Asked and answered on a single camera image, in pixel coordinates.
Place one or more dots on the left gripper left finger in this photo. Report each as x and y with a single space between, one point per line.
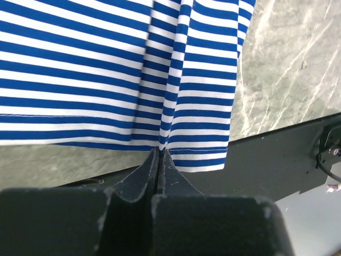
106 219

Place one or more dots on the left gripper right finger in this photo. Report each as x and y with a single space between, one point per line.
187 222

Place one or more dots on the blue white striped tank top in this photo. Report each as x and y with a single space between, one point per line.
123 75

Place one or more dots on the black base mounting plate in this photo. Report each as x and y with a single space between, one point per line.
271 165

